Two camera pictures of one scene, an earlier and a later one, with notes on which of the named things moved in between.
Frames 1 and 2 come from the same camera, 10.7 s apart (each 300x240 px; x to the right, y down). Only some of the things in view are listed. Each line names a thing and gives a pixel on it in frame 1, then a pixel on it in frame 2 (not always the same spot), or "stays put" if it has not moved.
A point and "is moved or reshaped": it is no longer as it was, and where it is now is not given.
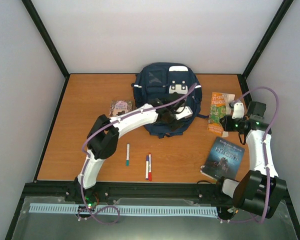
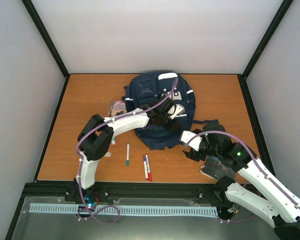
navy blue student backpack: [152, 81] is moved or reshaped
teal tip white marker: [128, 155] stays put
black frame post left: [50, 43] stays put
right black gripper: [227, 126] → [195, 155]
